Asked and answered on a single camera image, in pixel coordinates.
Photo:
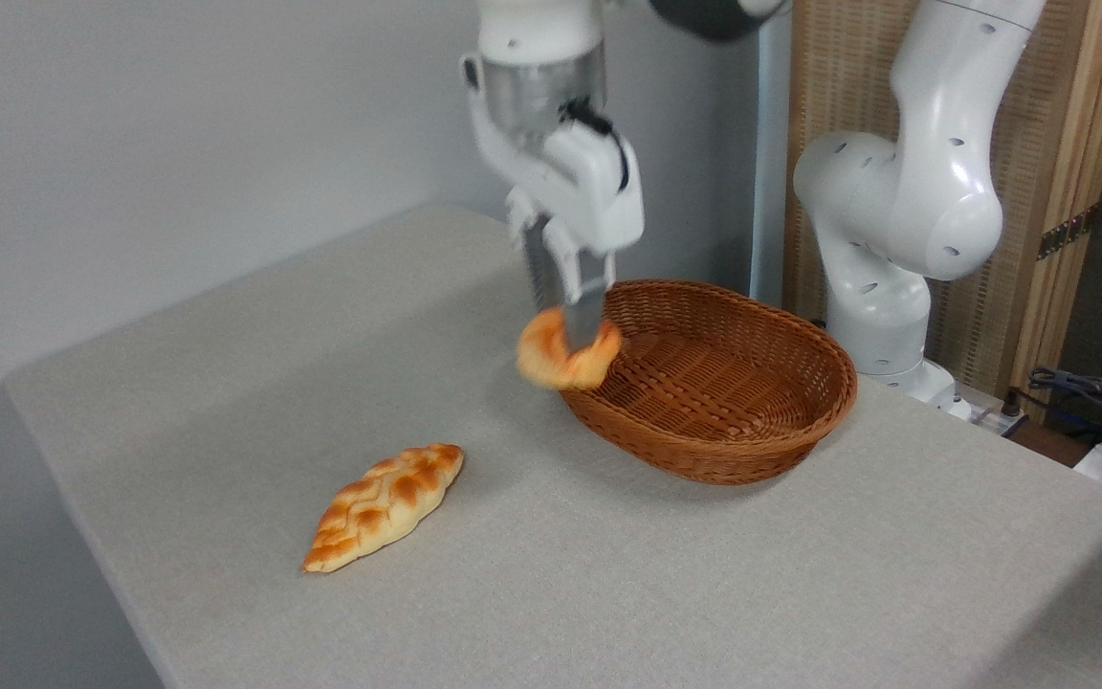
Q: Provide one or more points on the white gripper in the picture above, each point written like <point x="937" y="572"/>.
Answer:
<point x="580" y="187"/>

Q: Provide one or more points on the round knotted bread roll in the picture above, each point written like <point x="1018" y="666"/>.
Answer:
<point x="561" y="359"/>

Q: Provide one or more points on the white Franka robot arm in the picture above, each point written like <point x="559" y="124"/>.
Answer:
<point x="924" y="191"/>

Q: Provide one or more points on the long braided bread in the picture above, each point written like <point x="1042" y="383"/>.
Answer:
<point x="384" y="507"/>

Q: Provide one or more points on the brown wicker basket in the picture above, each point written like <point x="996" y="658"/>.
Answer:
<point x="733" y="402"/>

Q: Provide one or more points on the white vertical pole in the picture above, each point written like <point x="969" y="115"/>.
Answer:
<point x="769" y="163"/>

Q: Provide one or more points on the white power strip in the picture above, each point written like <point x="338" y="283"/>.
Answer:
<point x="996" y="418"/>

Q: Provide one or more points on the metal screen hinge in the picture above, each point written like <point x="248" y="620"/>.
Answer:
<point x="1066" y="233"/>

